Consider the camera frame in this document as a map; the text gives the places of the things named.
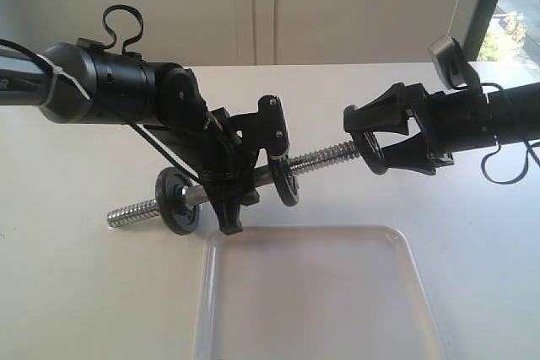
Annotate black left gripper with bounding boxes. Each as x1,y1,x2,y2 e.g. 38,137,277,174
145,121,260,236

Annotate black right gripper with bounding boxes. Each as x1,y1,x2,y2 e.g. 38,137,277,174
343,83,495,175

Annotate black weight plate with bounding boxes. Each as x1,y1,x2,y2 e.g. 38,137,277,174
268,157,300,207
355,132,388,175
154,167,200,236

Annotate chrome threaded dumbbell bar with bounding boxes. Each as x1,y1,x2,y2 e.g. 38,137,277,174
106,141,361,228

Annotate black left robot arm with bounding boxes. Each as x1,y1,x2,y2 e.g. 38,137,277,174
1,40,260,235

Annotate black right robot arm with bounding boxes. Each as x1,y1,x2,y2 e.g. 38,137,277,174
343,83,539,175

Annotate white rectangular tray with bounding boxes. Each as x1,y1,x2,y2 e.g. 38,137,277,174
192,226,446,359

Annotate white cabinet doors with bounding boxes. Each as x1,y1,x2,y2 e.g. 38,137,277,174
1,0,478,66

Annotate white zip tie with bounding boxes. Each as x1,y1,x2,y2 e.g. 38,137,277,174
37,54,92,100

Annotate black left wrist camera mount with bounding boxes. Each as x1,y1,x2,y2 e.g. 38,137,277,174
212,94,289,160

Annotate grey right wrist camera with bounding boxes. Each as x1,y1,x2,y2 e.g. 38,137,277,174
429,35,481,91

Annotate black window frame post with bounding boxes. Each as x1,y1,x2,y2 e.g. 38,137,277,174
458,0,516,63

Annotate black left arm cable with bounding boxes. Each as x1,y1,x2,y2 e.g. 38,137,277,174
0,5,254,192

